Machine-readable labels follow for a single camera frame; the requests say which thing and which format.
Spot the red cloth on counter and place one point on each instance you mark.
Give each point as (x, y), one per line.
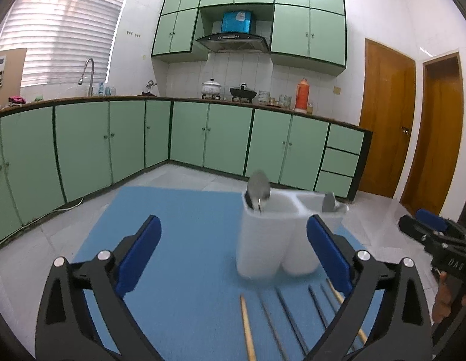
(16, 101)

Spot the orange thermos bottle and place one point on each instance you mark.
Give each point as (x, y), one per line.
(302, 97)

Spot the patterned jar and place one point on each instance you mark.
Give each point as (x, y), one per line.
(285, 101)
(263, 97)

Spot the kettle on counter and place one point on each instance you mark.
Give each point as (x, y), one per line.
(148, 90)

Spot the person's right hand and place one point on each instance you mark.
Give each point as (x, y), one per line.
(443, 300)

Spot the patterned jar left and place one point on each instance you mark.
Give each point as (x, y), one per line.
(263, 97)

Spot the black wok with lid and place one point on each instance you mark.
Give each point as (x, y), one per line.
(242, 94)

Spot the blue box above hood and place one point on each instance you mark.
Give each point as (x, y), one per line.
(238, 22)

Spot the green kitchen cabinets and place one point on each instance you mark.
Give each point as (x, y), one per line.
(55, 152)
(306, 34)

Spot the blue tablecloth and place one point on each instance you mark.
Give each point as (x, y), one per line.
(187, 299)

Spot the black range hood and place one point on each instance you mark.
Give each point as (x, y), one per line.
(234, 42)

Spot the black plastic spoon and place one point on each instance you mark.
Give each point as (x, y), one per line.
(248, 200)

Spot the green upper kitchen cabinets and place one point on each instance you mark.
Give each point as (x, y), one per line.
(306, 34)

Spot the black chopstick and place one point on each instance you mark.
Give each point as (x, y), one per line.
(294, 327)
(318, 308)

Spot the green lower kitchen cabinets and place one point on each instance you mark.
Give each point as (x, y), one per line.
(55, 152)

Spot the small silver teaspoon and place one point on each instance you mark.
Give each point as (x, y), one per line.
(329, 203)

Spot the white window blinds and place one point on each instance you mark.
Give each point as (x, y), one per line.
(64, 39)

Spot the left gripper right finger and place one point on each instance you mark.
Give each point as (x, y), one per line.
(402, 328)

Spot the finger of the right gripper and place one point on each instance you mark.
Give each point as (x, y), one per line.
(415, 229)
(431, 220)

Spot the wooden door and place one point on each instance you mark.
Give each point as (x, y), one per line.
(387, 111)
(439, 138)

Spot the white cooking pot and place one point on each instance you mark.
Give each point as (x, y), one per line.
(211, 90)

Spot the patterned jar right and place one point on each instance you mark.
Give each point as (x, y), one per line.
(285, 101)

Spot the grey chopstick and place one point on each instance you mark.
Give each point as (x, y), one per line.
(329, 300)
(270, 322)

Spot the white two-compartment utensil holder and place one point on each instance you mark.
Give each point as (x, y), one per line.
(276, 238)

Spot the wooden chopstick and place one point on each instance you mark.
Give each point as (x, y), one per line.
(361, 334)
(247, 330)

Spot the cardboard box with appliance print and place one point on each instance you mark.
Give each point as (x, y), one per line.
(11, 73)

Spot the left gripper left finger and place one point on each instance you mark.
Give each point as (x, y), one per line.
(65, 329)

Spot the large silver spoon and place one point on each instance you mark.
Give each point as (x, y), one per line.
(259, 189)

